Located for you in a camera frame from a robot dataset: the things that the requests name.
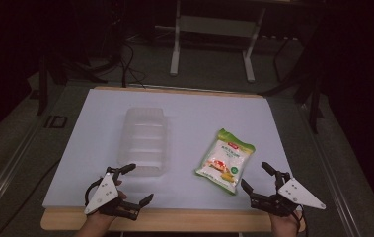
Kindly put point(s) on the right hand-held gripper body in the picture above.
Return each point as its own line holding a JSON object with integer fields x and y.
{"x": 298, "y": 194}

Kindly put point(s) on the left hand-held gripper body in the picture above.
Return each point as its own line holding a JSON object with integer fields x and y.
{"x": 104, "y": 194}

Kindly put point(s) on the clear plastic tray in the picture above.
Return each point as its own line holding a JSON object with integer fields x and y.
{"x": 143, "y": 141}

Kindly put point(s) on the green and white snack bag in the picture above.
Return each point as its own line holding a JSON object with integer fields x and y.
{"x": 225, "y": 161}

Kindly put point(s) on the person's left hand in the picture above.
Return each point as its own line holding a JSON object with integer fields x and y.
{"x": 104, "y": 220}

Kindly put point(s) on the person's right hand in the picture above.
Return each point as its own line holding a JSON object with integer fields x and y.
{"x": 286, "y": 223}

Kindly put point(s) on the black metal stand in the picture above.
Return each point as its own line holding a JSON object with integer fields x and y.
{"x": 313, "y": 98}
{"x": 43, "y": 82}

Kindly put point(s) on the white table cover sheet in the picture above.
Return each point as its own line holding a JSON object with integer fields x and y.
{"x": 187, "y": 108}

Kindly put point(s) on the small black floor box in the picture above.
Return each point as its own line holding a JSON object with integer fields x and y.
{"x": 55, "y": 121}

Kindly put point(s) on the grey metal floor rail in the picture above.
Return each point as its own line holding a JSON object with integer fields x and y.
{"x": 334, "y": 171}
{"x": 7, "y": 171}

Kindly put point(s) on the white metal stand frame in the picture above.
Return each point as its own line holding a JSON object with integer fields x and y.
{"x": 214, "y": 26}

